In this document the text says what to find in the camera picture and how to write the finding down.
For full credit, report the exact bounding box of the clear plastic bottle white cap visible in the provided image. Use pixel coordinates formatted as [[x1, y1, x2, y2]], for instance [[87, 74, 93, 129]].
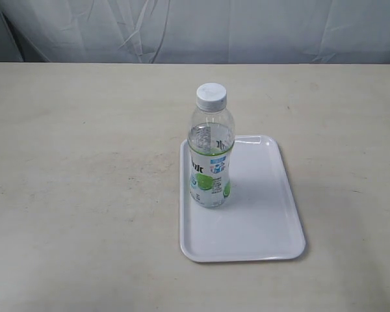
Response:
[[187, 83, 235, 208]]

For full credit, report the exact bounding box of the white rectangular plastic tray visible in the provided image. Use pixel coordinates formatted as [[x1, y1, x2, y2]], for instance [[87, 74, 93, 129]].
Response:
[[179, 135, 306, 263]]

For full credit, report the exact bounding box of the white wrinkled backdrop cloth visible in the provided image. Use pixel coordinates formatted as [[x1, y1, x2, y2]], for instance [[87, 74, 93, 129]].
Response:
[[0, 1, 390, 64]]

